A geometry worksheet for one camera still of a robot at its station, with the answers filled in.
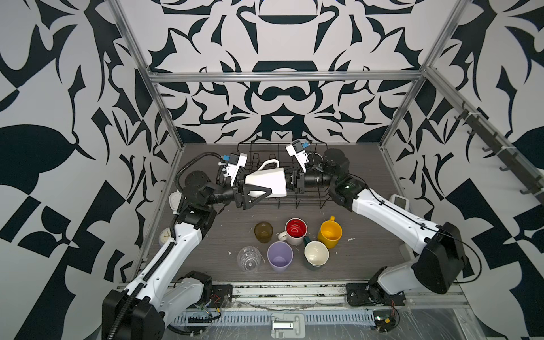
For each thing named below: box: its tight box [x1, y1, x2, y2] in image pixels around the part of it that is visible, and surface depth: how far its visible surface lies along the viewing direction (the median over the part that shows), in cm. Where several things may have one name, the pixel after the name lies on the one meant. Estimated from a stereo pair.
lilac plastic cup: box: [267, 240, 294, 274], surface depth 75 cm
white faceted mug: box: [245, 158, 287, 199], surface depth 60 cm
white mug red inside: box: [277, 217, 309, 246], surface depth 85 cm
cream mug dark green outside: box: [303, 235, 331, 268], surface depth 77 cm
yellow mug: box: [317, 215, 343, 250], surface depth 84 cm
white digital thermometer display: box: [389, 194, 411, 212], surface depth 96 cm
